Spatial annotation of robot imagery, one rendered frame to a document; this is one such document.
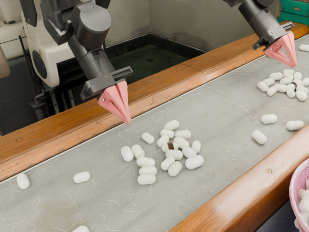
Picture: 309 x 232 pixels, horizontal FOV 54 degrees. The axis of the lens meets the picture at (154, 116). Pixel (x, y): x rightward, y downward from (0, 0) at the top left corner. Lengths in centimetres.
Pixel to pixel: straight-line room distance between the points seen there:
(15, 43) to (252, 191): 107
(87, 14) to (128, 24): 249
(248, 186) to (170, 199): 13
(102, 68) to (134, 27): 251
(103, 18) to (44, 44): 54
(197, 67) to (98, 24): 42
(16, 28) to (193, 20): 175
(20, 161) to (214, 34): 219
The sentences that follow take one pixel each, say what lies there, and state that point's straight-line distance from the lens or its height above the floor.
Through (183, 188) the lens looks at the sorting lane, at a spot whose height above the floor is 74.
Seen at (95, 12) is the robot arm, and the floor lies 101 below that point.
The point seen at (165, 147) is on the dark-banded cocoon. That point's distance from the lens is 62.
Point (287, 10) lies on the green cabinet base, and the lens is 139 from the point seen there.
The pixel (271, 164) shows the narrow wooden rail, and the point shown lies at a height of 76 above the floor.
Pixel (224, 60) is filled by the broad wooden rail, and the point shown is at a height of 76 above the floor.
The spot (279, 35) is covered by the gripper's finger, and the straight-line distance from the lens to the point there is 80.
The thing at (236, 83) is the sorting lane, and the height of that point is 74.
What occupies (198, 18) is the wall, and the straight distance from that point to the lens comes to 272.
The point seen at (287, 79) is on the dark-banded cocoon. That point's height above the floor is 76.
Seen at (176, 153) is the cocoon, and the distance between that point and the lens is 60.
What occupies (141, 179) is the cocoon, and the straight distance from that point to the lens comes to 56.
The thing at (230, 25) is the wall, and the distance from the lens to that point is 252.
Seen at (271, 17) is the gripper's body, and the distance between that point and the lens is 83.
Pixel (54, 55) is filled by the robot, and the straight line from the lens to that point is 107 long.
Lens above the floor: 115
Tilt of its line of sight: 34 degrees down
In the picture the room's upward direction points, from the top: 3 degrees counter-clockwise
